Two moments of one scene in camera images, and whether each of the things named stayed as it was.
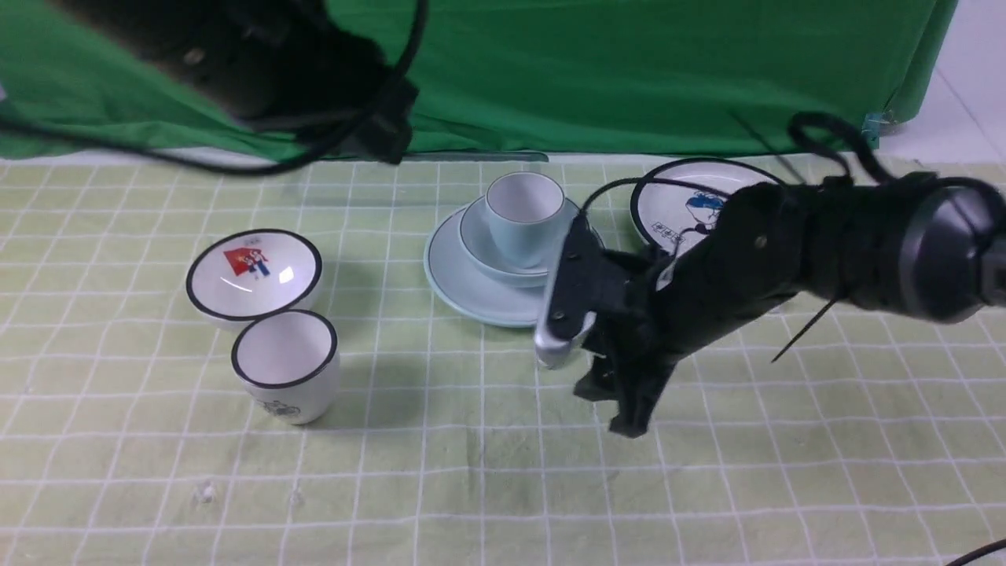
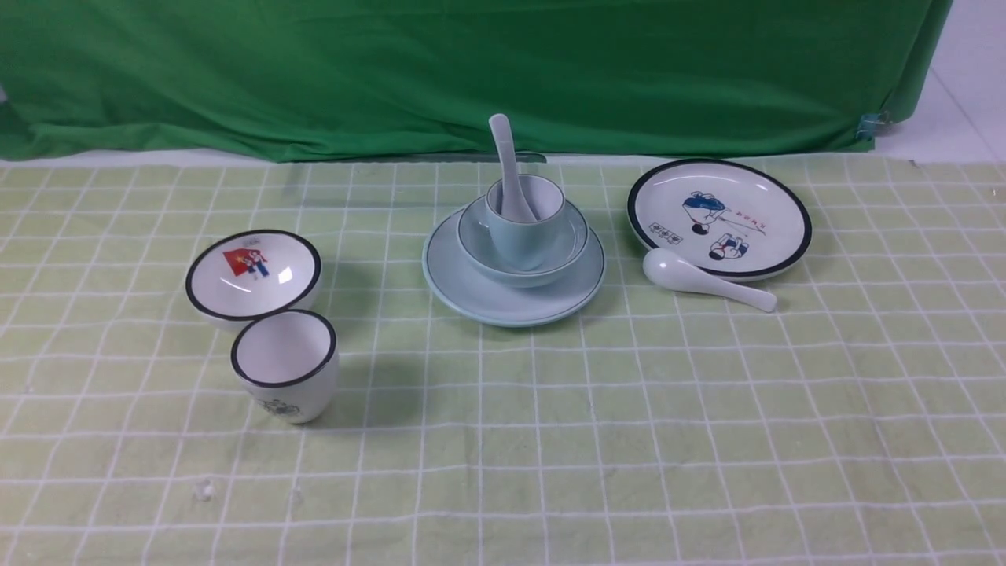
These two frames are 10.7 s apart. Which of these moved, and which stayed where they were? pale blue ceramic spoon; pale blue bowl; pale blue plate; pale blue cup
Moved: pale blue ceramic spoon
Stayed: pale blue bowl; pale blue cup; pale blue plate
